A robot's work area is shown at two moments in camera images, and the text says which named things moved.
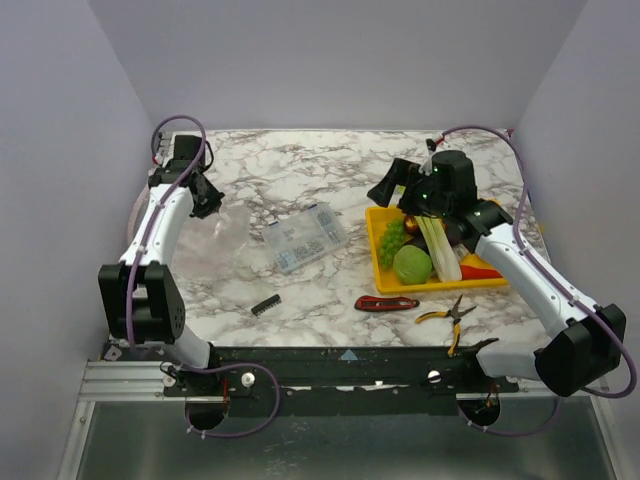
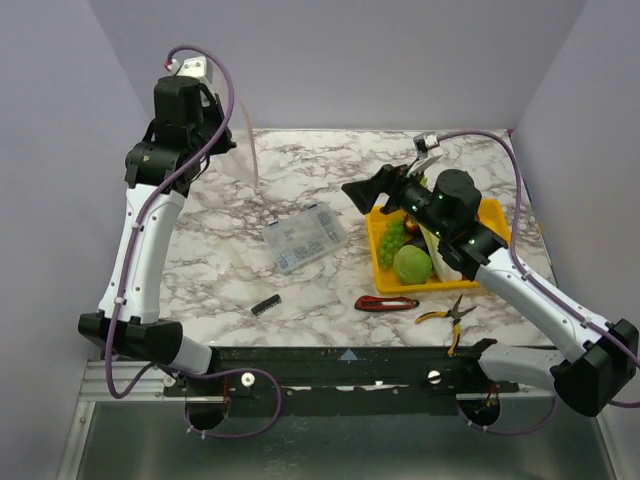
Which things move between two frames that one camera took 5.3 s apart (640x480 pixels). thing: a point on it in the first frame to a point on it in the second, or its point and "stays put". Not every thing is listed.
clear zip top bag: x=222 y=247 to x=242 y=157
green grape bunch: x=393 y=238 stays put
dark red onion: x=411 y=225 stays put
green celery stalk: x=441 y=247 stays put
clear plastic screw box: x=304 y=236 stays put
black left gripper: x=212 y=206 to x=211 y=105
